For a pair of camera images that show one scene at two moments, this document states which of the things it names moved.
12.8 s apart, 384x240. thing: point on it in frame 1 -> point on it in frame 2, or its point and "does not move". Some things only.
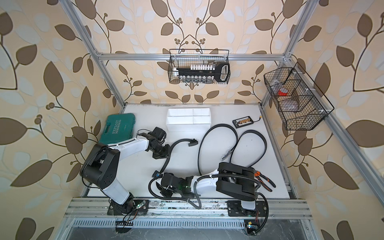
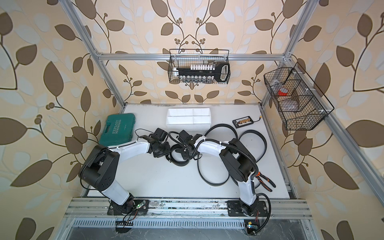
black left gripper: (165, 154) does not move
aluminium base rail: (188, 208) does not move
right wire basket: (301, 104) does not move
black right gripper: (163, 191) -> (193, 155)
